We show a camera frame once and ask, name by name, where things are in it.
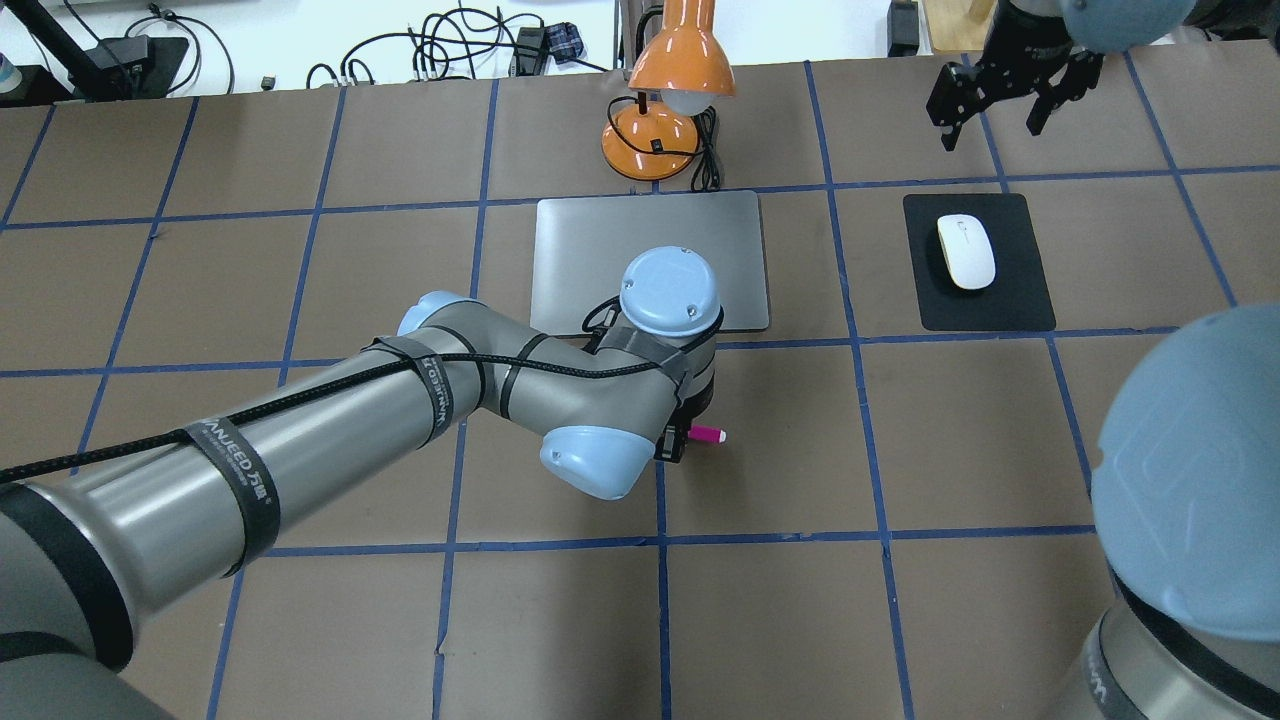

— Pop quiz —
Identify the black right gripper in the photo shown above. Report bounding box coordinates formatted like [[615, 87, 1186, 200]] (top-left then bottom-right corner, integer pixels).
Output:
[[925, 1, 1105, 152]]

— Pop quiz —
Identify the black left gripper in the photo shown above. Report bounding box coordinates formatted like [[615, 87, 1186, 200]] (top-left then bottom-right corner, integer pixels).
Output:
[[654, 345, 716, 462]]

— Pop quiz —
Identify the wooden stand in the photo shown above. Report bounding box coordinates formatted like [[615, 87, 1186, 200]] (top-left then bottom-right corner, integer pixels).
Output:
[[920, 0, 997, 55]]

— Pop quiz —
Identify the white computer mouse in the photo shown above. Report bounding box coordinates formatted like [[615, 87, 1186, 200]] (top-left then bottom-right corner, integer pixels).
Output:
[[934, 213, 996, 291]]

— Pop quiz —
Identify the silver laptop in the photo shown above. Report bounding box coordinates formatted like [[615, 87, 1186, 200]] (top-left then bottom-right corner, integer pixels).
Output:
[[530, 190, 772, 336]]

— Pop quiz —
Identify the pink highlighter pen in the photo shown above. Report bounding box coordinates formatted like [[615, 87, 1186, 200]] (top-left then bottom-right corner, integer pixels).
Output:
[[687, 425, 727, 445]]

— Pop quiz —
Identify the black power adapter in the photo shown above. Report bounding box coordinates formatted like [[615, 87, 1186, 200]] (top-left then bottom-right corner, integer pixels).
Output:
[[886, 0, 920, 58]]

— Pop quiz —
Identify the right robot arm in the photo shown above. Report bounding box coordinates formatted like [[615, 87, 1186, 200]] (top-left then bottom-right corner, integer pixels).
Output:
[[925, 1, 1279, 719]]

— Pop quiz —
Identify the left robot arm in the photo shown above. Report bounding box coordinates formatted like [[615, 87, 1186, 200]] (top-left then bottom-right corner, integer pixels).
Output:
[[1, 246, 724, 719]]

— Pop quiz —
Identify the orange desk lamp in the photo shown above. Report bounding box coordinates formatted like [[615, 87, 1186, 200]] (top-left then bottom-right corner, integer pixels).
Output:
[[600, 1, 737, 191]]

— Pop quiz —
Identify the black mousepad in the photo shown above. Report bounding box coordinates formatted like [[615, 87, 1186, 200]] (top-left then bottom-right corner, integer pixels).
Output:
[[902, 193, 1057, 331]]

